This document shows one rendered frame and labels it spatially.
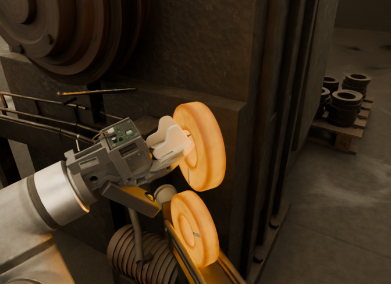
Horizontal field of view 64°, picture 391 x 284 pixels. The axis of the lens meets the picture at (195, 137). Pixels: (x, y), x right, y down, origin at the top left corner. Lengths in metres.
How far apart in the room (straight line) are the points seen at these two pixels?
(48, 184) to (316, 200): 1.62
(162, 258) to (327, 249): 1.00
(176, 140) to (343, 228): 1.41
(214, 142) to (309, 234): 1.29
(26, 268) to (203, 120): 0.32
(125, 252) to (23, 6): 0.64
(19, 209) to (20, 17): 0.49
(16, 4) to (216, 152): 0.57
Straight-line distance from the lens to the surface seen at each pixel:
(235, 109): 0.77
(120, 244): 0.92
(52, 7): 0.77
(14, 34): 0.92
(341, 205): 1.95
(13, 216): 0.50
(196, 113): 0.50
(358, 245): 1.76
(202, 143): 0.49
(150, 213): 0.56
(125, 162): 0.48
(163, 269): 0.86
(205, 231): 0.61
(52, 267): 0.52
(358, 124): 2.54
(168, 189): 0.79
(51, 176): 0.50
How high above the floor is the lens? 1.20
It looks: 30 degrees down
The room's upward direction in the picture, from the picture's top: straight up
